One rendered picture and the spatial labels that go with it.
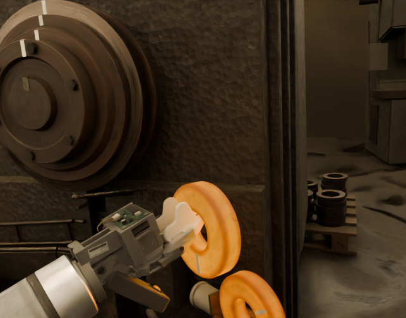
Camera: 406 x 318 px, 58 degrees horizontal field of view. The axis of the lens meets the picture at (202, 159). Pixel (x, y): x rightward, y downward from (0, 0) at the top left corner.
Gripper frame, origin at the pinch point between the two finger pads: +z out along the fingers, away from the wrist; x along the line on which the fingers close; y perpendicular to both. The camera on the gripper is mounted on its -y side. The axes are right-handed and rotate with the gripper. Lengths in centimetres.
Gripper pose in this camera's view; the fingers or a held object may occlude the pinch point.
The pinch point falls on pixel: (201, 217)
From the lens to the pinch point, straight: 60.8
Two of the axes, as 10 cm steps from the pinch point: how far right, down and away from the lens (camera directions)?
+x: -5.8, -1.2, 8.0
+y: -2.9, -8.9, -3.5
